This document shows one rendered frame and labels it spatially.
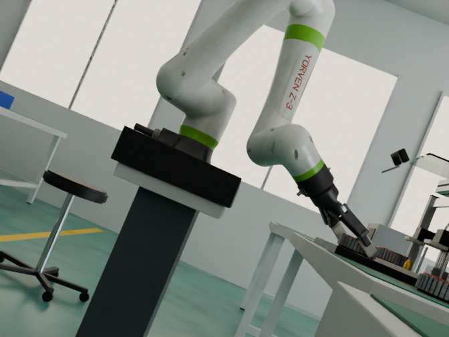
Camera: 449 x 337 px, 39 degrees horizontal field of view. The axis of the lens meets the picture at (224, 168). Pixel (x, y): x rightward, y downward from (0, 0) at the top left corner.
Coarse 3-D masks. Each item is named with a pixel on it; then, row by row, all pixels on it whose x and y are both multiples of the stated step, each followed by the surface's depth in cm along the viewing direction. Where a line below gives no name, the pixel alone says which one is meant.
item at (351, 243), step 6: (342, 234) 171; (342, 240) 170; (348, 240) 169; (354, 240) 168; (342, 246) 170; (348, 246) 168; (354, 246) 167; (360, 246) 167; (360, 252) 167; (372, 258) 170
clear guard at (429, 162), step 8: (416, 160) 168; (424, 160) 163; (432, 160) 159; (440, 160) 155; (448, 160) 152; (392, 168) 162; (424, 168) 175; (432, 168) 170; (440, 168) 165; (448, 168) 161; (440, 176) 176; (448, 176) 171
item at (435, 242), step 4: (436, 232) 174; (440, 232) 170; (444, 232) 168; (448, 232) 168; (436, 236) 173; (440, 236) 169; (444, 236) 168; (448, 236) 168; (424, 240) 174; (428, 240) 170; (432, 240) 174; (436, 240) 171; (440, 240) 168; (444, 240) 168; (448, 240) 168; (432, 244) 168; (436, 244) 168; (440, 244) 168; (444, 244) 168; (448, 244) 168; (440, 248) 170; (444, 248) 168; (448, 248) 172
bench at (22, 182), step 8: (0, 112) 453; (8, 112) 465; (16, 112) 532; (24, 120) 497; (32, 120) 512; (40, 128) 534; (48, 128) 551; (56, 136) 595; (64, 136) 597; (56, 144) 595; (48, 152) 594; (48, 160) 593; (0, 168) 596; (40, 168) 593; (8, 176) 595; (16, 176) 595; (40, 176) 593; (0, 184) 511; (8, 184) 527; (16, 184) 543; (24, 184) 560; (32, 184) 578; (40, 184) 596; (32, 192) 592; (32, 200) 593
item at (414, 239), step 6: (420, 228) 193; (414, 234) 197; (420, 234) 192; (426, 234) 192; (432, 234) 192; (408, 240) 197; (414, 240) 192; (420, 240) 192; (432, 246) 193; (444, 252) 194; (438, 258) 196; (444, 258) 192; (438, 264) 194
